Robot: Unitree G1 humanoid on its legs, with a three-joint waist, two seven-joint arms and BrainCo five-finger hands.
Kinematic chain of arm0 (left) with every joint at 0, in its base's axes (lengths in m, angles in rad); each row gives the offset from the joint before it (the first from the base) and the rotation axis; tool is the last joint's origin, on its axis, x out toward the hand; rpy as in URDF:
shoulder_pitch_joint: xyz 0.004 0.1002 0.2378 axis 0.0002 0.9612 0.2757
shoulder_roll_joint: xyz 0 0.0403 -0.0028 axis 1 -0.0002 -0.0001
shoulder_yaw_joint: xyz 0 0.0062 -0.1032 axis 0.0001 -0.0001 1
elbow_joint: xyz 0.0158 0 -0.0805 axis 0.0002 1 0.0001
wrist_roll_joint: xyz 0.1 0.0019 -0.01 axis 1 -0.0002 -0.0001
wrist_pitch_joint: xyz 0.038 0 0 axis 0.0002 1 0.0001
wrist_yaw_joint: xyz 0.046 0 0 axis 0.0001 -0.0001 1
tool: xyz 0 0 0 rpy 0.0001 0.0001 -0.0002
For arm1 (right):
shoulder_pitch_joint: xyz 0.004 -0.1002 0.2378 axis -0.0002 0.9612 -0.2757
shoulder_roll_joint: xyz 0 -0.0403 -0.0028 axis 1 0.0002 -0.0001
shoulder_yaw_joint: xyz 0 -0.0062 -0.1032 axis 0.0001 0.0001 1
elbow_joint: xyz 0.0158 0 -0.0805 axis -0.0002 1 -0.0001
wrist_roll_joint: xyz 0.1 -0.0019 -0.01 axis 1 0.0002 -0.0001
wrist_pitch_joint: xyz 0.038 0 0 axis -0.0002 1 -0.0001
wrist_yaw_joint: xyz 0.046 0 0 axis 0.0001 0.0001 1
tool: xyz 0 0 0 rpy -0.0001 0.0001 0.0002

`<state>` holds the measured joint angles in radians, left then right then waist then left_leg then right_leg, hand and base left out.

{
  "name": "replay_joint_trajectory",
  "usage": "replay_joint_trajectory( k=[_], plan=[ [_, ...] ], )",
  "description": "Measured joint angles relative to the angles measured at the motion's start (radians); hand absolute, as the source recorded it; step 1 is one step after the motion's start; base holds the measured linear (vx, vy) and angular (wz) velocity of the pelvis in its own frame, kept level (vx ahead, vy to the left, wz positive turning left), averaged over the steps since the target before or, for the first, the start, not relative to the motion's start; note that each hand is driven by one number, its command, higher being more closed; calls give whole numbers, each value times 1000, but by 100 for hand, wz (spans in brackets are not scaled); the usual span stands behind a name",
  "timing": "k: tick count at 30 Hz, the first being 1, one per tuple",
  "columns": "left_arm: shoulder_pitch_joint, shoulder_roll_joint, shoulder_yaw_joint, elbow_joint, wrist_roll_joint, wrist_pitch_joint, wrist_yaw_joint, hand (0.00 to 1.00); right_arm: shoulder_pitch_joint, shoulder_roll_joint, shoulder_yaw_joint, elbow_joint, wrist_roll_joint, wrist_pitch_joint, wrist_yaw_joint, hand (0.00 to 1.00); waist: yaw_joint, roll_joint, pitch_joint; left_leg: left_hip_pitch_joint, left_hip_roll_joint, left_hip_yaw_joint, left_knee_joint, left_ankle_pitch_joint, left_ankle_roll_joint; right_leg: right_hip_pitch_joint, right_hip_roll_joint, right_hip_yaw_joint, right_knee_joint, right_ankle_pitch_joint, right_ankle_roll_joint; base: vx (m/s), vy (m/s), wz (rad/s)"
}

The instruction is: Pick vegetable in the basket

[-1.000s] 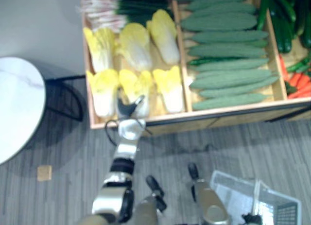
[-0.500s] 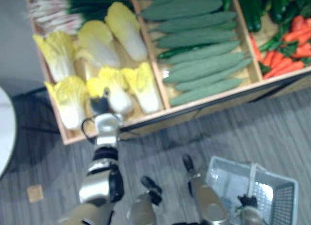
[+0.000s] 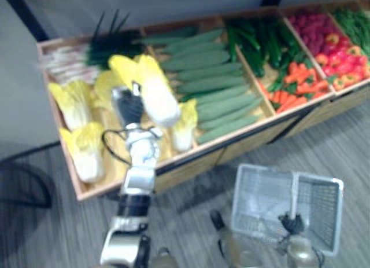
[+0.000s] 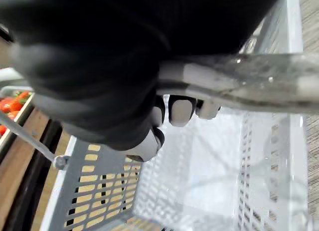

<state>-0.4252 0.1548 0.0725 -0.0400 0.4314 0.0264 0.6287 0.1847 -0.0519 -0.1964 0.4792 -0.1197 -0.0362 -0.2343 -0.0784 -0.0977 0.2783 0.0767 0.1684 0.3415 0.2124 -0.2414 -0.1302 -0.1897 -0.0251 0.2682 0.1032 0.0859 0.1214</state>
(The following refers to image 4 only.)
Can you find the right robot hand black cloth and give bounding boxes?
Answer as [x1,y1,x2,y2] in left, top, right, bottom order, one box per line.
[0,0,284,163]

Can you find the grey plastic shopping basket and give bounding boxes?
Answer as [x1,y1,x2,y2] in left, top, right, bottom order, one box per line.
[0,0,319,231]

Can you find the white strawberry tray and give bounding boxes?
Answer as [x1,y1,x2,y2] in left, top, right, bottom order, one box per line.
[0,85,34,148]

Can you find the red strawberries pile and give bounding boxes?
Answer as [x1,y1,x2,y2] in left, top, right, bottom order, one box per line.
[0,90,32,137]

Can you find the wooden produce display shelf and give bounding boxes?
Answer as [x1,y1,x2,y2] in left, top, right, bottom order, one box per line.
[0,101,63,231]

